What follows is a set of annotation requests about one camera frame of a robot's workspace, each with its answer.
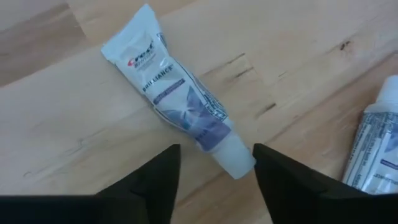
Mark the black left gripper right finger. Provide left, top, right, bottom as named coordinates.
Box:
left=252, top=142, right=398, bottom=224

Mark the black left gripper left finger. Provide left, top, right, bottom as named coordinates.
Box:
left=0, top=144, right=182, bottom=224

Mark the white toothpaste tube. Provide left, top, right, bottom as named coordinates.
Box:
left=101, top=2, right=256, bottom=180
left=341, top=74, right=398, bottom=196

